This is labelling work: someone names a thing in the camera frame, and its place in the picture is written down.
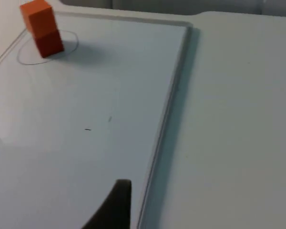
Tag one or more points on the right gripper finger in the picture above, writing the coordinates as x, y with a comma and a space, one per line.
115, 210

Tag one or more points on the red cube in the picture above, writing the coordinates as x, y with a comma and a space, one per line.
50, 44

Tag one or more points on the orange cube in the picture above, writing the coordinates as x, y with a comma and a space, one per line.
39, 17

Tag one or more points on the grey-framed whiteboard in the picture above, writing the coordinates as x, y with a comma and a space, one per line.
97, 95

